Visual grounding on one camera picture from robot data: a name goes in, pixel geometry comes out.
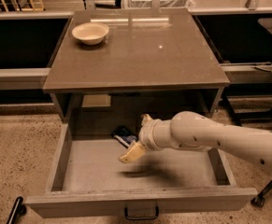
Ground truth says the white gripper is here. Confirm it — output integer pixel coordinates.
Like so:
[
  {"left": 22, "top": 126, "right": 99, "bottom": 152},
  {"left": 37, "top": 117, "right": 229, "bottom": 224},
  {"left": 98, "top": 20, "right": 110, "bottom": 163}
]
[{"left": 119, "top": 114, "right": 172, "bottom": 163}]

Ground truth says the blue rxbar blueberry wrapper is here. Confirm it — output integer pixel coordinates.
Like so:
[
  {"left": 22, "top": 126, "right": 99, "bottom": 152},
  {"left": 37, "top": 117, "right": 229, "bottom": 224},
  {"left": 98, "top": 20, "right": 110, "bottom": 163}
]
[{"left": 111, "top": 126, "right": 138, "bottom": 148}]

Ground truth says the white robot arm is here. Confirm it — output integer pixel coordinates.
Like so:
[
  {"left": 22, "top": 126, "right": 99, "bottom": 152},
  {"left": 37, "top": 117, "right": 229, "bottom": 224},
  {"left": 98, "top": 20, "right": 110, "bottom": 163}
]
[{"left": 120, "top": 111, "right": 272, "bottom": 173}]

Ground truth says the open grey top drawer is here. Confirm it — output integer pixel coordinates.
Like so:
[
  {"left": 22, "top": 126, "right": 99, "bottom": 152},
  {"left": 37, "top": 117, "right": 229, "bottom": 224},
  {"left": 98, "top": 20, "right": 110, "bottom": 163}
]
[{"left": 25, "top": 123, "right": 256, "bottom": 218}]

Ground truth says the white paper bowl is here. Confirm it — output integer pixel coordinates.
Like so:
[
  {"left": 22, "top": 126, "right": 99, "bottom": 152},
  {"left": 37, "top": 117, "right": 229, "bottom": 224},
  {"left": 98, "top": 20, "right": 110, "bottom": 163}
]
[{"left": 72, "top": 22, "right": 109, "bottom": 46}]

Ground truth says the black wheeled stand base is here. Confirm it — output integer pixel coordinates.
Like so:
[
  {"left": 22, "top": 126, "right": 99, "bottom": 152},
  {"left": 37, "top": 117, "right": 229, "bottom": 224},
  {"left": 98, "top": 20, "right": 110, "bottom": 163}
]
[{"left": 222, "top": 91, "right": 272, "bottom": 208}]

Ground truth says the black stand leg left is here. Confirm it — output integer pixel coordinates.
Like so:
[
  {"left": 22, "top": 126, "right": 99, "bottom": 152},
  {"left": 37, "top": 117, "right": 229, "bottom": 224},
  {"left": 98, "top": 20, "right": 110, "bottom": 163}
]
[{"left": 6, "top": 196, "right": 27, "bottom": 224}]

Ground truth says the black drawer handle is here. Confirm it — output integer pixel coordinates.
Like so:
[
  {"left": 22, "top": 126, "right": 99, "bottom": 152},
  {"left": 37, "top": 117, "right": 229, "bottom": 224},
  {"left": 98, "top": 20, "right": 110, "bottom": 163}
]
[{"left": 123, "top": 206, "right": 160, "bottom": 221}]

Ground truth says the white wire basket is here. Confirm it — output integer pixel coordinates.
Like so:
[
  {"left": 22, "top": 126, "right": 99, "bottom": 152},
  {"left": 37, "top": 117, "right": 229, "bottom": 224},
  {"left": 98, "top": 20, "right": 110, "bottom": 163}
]
[{"left": 122, "top": 0, "right": 195, "bottom": 9}]

